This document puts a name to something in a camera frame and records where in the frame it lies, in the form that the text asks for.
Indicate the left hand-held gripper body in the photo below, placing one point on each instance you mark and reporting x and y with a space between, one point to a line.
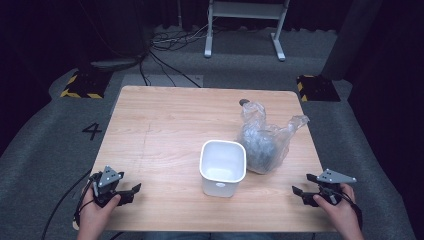
107 176

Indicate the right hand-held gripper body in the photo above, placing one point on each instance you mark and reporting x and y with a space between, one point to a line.
335 177

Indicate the clear plastic bag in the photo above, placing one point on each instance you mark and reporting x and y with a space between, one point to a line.
263 146

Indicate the white plastic bin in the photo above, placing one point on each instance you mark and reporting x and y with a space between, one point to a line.
220 186

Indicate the person's right hand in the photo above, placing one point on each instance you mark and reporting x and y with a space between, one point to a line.
343 213

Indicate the person's left hand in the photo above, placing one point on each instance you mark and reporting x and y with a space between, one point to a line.
93 216

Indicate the black yellow striped base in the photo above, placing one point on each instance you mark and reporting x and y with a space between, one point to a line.
318 88
85 85

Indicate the grey flat stand base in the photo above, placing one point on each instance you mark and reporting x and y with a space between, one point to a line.
115 63

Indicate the grey pillar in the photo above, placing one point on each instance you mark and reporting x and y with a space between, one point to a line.
353 36

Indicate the white metal stand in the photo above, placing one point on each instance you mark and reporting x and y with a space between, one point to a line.
246 10

